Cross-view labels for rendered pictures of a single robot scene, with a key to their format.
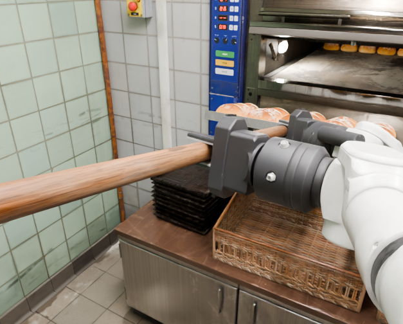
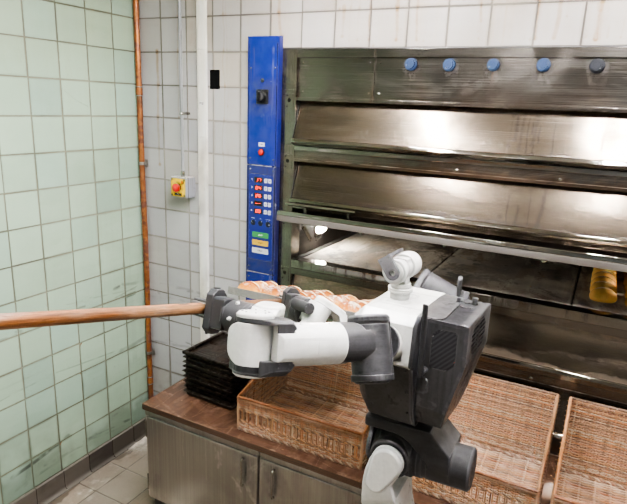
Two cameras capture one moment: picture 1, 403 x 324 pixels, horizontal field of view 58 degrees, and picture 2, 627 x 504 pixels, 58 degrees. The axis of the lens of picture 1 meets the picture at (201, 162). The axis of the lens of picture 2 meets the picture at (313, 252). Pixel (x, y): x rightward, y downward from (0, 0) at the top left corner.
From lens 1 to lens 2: 1.02 m
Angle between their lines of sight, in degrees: 12
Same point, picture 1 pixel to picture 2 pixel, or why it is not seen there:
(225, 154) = (211, 308)
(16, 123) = (52, 294)
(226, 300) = (248, 472)
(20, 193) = (119, 310)
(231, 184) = (213, 324)
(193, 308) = (217, 488)
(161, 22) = (203, 202)
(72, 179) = (135, 309)
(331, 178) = not seen: hidden behind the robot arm
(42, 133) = (75, 305)
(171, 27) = (212, 207)
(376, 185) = not seen: hidden behind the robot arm
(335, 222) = not seen: hidden behind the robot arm
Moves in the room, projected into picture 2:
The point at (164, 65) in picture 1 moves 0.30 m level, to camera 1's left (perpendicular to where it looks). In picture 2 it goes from (204, 242) to (143, 240)
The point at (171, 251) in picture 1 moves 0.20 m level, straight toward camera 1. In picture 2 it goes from (198, 423) to (195, 452)
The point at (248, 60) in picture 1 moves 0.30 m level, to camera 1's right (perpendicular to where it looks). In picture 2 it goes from (281, 241) to (346, 242)
